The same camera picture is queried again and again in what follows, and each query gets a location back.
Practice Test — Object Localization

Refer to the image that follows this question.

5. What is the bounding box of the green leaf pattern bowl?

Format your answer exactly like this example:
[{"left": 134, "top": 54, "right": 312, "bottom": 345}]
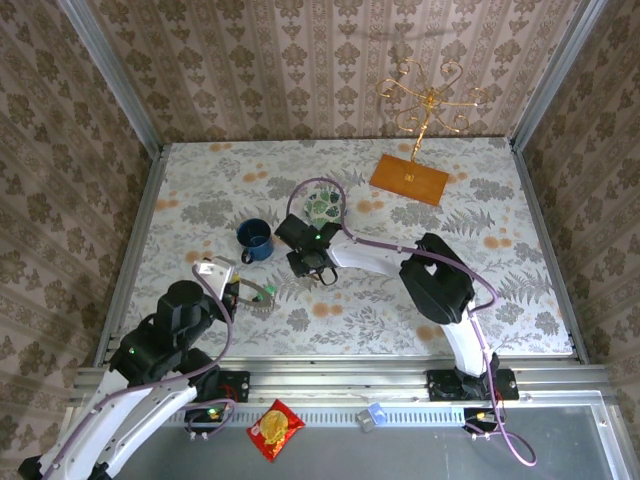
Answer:
[{"left": 303, "top": 190, "right": 350, "bottom": 230}]

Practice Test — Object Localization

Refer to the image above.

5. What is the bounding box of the blue enamel mug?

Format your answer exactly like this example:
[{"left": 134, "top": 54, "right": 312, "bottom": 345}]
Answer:
[{"left": 236, "top": 218, "right": 276, "bottom": 265}]

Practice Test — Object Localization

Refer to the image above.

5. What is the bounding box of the black controller board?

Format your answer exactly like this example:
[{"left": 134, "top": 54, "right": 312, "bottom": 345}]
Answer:
[
  {"left": 183, "top": 407, "right": 235, "bottom": 426},
  {"left": 462, "top": 407, "right": 507, "bottom": 426}
]

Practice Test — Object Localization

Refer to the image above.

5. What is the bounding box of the gold stand with wooden base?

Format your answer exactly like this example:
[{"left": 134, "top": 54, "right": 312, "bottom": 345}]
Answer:
[{"left": 369, "top": 57, "right": 490, "bottom": 207}]

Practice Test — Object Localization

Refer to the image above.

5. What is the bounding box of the red snack packet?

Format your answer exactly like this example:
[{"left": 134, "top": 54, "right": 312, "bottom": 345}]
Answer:
[{"left": 246, "top": 398, "right": 307, "bottom": 464}]

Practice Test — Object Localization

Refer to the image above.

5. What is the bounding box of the small blue grey packet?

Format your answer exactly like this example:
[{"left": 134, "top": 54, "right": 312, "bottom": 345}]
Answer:
[{"left": 355, "top": 402, "right": 387, "bottom": 434}]

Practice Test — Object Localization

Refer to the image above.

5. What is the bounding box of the grey metal bench panel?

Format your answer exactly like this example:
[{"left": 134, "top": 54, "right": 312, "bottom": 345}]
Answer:
[{"left": 114, "top": 407, "right": 631, "bottom": 480}]

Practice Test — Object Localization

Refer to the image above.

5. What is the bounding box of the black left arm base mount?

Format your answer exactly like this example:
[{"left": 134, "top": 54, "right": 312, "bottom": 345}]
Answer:
[{"left": 189, "top": 369, "right": 251, "bottom": 404}]

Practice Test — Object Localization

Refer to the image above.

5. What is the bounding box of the aluminium table edge rail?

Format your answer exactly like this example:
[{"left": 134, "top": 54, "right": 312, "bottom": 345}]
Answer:
[
  {"left": 94, "top": 144, "right": 169, "bottom": 361},
  {"left": 509, "top": 139, "right": 591, "bottom": 361}
]

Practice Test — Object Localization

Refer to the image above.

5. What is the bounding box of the aluminium mounting rail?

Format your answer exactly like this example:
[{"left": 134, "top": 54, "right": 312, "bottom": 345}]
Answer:
[{"left": 74, "top": 354, "right": 611, "bottom": 405}]

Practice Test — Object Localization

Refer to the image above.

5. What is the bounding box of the grey slotted cable duct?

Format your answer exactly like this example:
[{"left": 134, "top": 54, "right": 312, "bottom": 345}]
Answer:
[{"left": 164, "top": 405, "right": 469, "bottom": 427}]

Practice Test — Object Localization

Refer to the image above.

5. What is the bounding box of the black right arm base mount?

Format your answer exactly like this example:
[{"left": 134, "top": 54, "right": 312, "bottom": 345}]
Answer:
[{"left": 426, "top": 368, "right": 520, "bottom": 402}]

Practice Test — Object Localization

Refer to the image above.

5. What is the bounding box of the aluminium frame post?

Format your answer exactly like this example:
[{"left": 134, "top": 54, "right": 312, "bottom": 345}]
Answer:
[
  {"left": 57, "top": 0, "right": 165, "bottom": 157},
  {"left": 508, "top": 0, "right": 609, "bottom": 151}
]

